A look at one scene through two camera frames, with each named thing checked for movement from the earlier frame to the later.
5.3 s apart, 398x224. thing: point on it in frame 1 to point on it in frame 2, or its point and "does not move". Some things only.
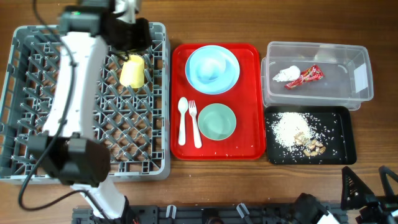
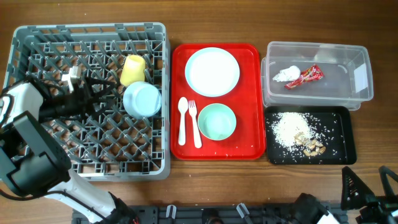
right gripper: x=380 y=206 does not move
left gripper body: x=132 y=37 to x=67 y=105
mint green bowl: x=216 y=122 does not move
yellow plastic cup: x=132 y=73 does not move
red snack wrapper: x=313 y=73 does not move
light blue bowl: x=212 y=69 to x=142 y=100
